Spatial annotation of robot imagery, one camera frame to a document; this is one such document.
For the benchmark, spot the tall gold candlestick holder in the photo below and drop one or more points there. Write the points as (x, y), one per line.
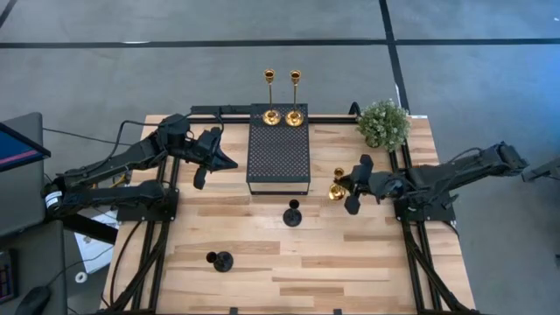
(294, 118)
(271, 117)

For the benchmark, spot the tall black candlestick holder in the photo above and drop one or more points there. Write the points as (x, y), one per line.
(292, 217)

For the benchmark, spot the black perforated metal rack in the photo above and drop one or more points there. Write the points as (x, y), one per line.
(277, 153)

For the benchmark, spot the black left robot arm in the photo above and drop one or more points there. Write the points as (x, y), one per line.
(109, 162)

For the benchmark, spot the grey side desk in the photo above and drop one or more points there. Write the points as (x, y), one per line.
(22, 205)

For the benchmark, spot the blue screen monitor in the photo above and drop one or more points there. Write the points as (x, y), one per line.
(17, 151)

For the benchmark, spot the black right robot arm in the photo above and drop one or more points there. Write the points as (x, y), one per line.
(472, 164)

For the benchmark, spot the white sticker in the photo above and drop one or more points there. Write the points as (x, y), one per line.
(418, 116)

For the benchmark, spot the grey stand leg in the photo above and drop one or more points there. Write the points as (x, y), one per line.
(542, 170)

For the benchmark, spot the black support beam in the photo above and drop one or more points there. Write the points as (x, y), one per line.
(87, 228)

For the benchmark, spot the white tape roll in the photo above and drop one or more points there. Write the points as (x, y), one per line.
(77, 277)

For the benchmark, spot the black keyboard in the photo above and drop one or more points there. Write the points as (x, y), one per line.
(8, 275)

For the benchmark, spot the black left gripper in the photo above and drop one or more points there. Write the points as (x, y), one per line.
(207, 149)

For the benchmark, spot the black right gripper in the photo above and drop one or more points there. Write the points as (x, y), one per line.
(376, 184)

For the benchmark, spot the green potted plant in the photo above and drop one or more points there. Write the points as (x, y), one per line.
(385, 124)

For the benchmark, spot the short black candlestick holder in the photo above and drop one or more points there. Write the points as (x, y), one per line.
(224, 261)

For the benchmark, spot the white paper sheet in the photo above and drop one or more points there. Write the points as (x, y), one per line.
(94, 249)

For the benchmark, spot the black computer mouse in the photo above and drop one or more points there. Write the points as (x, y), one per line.
(32, 301)

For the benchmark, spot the short gold candlestick holder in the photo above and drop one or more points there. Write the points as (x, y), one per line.
(335, 192)

